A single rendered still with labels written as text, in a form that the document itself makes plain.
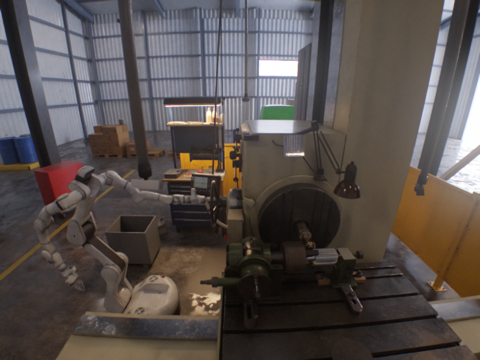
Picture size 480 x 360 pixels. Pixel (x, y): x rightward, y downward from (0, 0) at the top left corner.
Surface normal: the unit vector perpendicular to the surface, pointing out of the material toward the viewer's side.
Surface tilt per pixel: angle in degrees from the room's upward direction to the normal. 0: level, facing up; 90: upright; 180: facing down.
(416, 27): 90
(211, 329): 0
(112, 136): 90
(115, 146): 90
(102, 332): 0
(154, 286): 73
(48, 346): 0
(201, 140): 90
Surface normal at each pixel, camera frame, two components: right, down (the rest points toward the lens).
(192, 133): -0.04, 0.36
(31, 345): 0.00, -0.93
